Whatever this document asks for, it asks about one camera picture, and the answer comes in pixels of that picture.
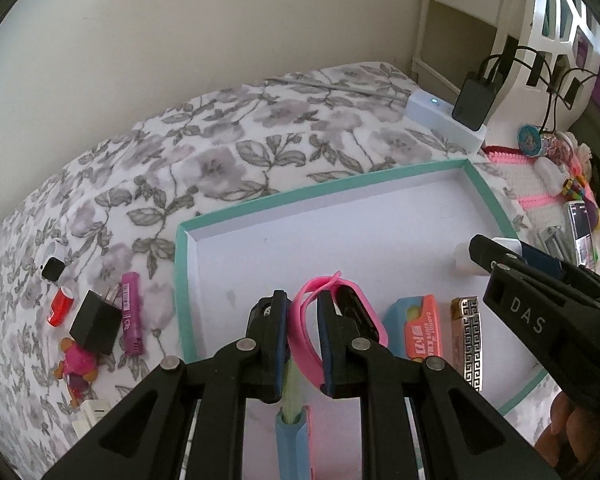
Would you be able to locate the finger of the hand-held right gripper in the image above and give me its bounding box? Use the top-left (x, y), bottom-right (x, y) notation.
top-left (519, 243), bottom-right (600, 307)
top-left (469, 233), bottom-right (533, 275)

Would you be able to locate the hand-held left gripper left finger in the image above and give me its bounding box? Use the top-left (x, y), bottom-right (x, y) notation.
top-left (42, 289), bottom-right (291, 480)

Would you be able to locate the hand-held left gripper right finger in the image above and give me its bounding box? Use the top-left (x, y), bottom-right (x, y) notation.
top-left (316, 287), bottom-right (563, 480)

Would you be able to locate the pink smartwatch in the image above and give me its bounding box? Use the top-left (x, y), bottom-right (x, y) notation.
top-left (286, 271), bottom-right (391, 391)

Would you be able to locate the gold patterned lighter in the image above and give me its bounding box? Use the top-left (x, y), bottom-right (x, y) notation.
top-left (450, 296), bottom-right (485, 393)

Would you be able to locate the teal cardboard tray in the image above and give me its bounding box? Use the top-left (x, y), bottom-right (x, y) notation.
top-left (174, 157), bottom-right (548, 480)

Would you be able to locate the magenta lip balm tube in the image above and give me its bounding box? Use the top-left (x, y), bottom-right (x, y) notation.
top-left (120, 271), bottom-right (143, 357)

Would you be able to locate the black charger adapter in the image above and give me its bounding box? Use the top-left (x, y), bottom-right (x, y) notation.
top-left (69, 284), bottom-right (123, 356)

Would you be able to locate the white charger adapter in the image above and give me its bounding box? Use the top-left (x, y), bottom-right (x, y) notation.
top-left (71, 399), bottom-right (112, 436)

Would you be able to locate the pink toy puppy figure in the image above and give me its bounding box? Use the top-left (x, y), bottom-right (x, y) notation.
top-left (54, 337), bottom-right (101, 406)

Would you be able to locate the red glue tube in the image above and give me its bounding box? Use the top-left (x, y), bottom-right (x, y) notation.
top-left (47, 286), bottom-right (76, 327)

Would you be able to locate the white smartwatch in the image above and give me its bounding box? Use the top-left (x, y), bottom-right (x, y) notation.
top-left (39, 239), bottom-right (68, 282)

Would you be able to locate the person's right hand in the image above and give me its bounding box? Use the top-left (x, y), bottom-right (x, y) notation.
top-left (535, 390), bottom-right (593, 471)

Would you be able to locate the metal nail clipper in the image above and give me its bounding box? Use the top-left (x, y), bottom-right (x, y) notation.
top-left (537, 225), bottom-right (573, 263)

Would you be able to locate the mobile phone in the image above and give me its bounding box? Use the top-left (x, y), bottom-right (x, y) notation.
top-left (565, 200), bottom-right (596, 266)

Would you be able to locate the colourful bead toy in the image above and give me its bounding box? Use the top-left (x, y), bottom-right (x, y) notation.
top-left (560, 175), bottom-right (588, 201)

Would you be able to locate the white and pink knitted cloth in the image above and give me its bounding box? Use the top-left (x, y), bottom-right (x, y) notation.
top-left (482, 145), bottom-right (571, 211)

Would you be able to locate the clear jar of beads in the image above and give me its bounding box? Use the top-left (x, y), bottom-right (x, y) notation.
top-left (540, 130), bottom-right (578, 161)

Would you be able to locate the white box device with light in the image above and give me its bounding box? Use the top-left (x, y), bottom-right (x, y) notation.
top-left (406, 91), bottom-right (487, 155)

